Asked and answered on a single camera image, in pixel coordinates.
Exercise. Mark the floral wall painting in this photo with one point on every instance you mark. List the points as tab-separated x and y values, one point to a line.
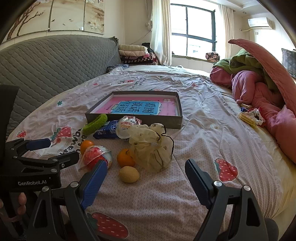
69	14

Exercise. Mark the dark framed window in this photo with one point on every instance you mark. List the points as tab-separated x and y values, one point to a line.
198	23

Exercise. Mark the white clear snack packet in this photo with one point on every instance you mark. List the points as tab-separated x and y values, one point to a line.
124	128

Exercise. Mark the white red frilly scrunchie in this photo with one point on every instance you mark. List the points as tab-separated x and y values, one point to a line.
257	114

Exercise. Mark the person's left hand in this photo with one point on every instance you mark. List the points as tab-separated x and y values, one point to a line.
22	199

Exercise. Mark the pale yellow lemon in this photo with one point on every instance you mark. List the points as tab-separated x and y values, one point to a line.
129	175

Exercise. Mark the white curtain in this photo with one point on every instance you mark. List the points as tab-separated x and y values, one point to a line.
226	32
160	34

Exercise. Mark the small blue yellow packet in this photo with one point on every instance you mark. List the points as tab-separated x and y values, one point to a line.
245	106

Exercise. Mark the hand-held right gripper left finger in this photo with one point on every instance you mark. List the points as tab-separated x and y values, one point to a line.
96	183

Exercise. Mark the dark clothing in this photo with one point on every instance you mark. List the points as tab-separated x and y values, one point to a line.
146	46

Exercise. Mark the dark patterned folded blanket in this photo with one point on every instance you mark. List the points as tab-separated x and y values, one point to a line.
138	60

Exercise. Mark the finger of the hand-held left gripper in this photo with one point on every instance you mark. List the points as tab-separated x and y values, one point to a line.
57	160
38	144

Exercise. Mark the white air conditioner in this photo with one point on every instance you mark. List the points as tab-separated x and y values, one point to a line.
260	23

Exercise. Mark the cream folded blanket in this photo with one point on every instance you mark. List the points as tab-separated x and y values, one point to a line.
133	48

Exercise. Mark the dark blue patterned cloth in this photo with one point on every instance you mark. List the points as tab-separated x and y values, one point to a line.
116	67

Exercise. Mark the pink quilt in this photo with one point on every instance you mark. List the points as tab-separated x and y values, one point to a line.
249	88

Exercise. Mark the green fuzzy scrunchie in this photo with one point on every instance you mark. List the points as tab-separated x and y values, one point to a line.
92	126

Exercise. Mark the blue snack packet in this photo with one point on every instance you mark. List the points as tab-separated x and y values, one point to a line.
105	132

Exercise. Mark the black television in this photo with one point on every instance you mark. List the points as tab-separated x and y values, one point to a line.
289	62

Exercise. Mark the cream organza scrunchie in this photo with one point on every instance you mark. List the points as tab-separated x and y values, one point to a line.
150	157

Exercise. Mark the yellow snack packets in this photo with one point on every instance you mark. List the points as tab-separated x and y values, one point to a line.
246	118

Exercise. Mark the green blanket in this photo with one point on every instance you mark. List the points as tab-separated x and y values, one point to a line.
245	60

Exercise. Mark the grey quilted headboard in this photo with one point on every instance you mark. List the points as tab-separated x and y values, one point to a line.
46	69

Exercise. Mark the patterned cushion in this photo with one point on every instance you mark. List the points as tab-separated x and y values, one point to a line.
212	56

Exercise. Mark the orange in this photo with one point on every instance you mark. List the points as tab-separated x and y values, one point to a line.
123	158
86	145

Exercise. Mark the pink box lid tray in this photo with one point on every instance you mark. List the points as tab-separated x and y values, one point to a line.
171	122

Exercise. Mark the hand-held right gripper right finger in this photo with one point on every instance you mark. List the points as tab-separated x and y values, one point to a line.
198	183

